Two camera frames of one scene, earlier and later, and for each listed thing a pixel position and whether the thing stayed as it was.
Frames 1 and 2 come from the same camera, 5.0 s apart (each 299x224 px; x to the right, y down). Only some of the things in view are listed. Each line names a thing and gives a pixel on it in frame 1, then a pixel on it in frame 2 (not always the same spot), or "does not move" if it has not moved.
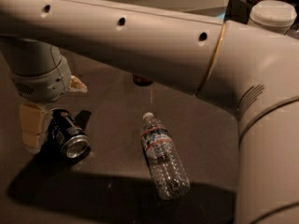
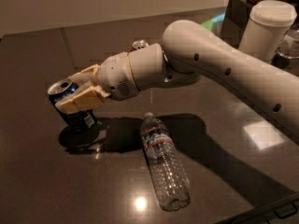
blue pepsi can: [72, 142] -> [81, 122]
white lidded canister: [276, 16] does not move
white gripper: [42, 86] -> [114, 76]
